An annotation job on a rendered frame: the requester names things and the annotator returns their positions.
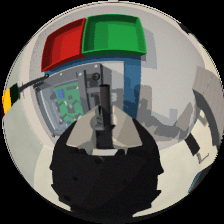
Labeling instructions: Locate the red bin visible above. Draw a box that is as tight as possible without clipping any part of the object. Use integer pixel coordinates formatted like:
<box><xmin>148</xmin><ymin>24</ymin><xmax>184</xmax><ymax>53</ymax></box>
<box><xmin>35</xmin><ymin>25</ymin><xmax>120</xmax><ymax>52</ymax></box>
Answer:
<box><xmin>41</xmin><ymin>18</ymin><xmax>87</xmax><ymax>72</ymax></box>

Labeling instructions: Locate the green bin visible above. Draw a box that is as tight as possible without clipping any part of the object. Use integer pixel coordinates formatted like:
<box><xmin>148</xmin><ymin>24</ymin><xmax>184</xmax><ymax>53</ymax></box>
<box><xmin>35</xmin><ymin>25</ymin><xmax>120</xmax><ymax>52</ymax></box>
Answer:
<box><xmin>82</xmin><ymin>14</ymin><xmax>147</xmax><ymax>57</ymax></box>

